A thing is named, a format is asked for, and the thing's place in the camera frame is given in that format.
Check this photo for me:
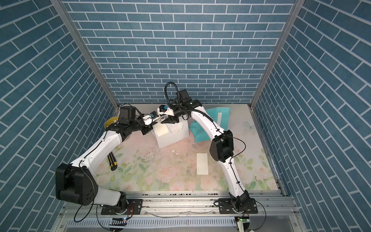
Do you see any teal paper bag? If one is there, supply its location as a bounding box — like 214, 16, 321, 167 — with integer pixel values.
189, 107, 231, 143

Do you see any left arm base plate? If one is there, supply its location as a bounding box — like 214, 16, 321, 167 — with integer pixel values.
101, 199, 143, 216

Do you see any white paper bag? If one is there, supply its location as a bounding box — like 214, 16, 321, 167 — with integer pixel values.
153, 117, 189, 148

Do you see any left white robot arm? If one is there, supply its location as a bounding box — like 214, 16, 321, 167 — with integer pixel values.
55, 119, 153, 214

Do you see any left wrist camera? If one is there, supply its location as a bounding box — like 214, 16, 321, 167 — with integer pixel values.
118, 106, 136, 125

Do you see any short white receipt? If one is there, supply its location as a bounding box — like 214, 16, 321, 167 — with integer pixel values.
197, 153, 209, 175

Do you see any yellow pen cup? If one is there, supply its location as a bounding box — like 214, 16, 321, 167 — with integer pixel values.
104, 117, 118, 128

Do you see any yellow black utility knife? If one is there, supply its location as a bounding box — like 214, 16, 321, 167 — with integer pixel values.
107, 152, 117, 171

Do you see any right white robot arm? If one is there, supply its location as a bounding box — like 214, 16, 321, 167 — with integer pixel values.
157, 100, 256, 213

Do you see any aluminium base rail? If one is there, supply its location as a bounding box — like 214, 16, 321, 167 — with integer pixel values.
52, 190, 306, 232

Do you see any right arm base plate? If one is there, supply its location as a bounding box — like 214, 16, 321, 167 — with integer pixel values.
214, 198, 258, 214

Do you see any white stapler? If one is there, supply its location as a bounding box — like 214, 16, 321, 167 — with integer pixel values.
142, 105, 174, 126

